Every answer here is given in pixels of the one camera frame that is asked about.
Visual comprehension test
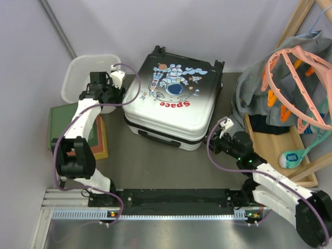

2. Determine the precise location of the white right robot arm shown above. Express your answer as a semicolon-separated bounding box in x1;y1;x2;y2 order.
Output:
206;129;331;248

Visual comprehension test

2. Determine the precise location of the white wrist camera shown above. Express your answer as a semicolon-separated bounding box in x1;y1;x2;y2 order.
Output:
109;65;126;89
219;117;234;139

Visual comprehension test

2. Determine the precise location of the green drawer box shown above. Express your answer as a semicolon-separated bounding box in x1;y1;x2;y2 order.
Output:
47;103;101;151

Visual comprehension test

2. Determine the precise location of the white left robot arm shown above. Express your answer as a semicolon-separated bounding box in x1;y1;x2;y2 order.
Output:
51;70;126;193

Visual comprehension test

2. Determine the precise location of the white teal sock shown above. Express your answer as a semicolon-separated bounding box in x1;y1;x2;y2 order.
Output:
279;152;300;169

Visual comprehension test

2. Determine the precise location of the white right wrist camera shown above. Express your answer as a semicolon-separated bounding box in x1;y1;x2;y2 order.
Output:
219;117;234;139

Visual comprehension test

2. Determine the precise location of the light blue wire hanger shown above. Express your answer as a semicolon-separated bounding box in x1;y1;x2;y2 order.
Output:
296;12;324;37

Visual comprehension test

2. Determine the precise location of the grey shirt on hanger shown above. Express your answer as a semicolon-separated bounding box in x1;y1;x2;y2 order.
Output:
230;32;331;130

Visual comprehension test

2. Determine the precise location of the white black space suitcase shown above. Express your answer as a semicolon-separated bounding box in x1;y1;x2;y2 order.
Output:
123;46;225;151

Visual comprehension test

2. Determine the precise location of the wooden clothes rack frame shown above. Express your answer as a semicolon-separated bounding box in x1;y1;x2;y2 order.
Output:
244;1;331;188

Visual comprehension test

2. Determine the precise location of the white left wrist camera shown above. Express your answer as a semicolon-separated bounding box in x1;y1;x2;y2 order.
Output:
109;65;126;89

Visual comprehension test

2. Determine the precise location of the pink round clip hanger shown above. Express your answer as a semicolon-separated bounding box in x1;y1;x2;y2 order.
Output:
261;46;331;134

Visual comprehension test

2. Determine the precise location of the white plastic basket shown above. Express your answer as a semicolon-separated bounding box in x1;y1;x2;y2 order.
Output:
61;54;121;103

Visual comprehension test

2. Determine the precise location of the aluminium rail frame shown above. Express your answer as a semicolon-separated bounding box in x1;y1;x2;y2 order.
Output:
33;176;332;249

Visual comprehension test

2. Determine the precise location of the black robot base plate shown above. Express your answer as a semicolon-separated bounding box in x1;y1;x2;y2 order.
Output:
88;188;262;216

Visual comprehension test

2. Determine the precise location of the dark navy folded cloth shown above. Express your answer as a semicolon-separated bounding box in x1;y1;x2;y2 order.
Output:
248;115;289;135

